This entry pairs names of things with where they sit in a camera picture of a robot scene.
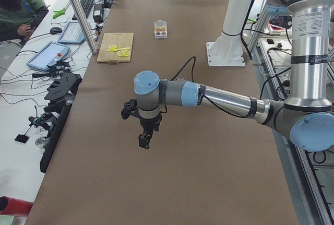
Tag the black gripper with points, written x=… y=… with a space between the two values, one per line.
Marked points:
x=150 y=123

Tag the clear plastic egg box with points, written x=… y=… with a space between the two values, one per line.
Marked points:
x=162 y=34

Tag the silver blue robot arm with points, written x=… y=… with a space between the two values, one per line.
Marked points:
x=304 y=118

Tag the black stand rack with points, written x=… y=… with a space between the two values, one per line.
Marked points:
x=57 y=95

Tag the wooden cutting board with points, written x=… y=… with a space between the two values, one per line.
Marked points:
x=124 y=41

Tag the white pillar with base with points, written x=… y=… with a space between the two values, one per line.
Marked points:
x=227 y=49

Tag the blue teach pendant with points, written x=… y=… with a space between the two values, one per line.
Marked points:
x=72 y=34
x=48 y=56

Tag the black power adapter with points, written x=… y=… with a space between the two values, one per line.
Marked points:
x=98 y=13

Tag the black computer mouse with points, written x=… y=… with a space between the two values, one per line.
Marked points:
x=55 y=30

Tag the black keyboard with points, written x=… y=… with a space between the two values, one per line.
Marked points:
x=86 y=6

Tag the red cylinder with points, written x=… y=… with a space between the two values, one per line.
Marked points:
x=15 y=207

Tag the person in green jacket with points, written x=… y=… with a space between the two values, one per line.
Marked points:
x=20 y=18

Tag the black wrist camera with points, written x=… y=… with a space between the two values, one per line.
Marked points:
x=130 y=109

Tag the green handled tool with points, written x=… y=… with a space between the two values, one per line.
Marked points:
x=58 y=13

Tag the aluminium frame post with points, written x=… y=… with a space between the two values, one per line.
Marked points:
x=79 y=12

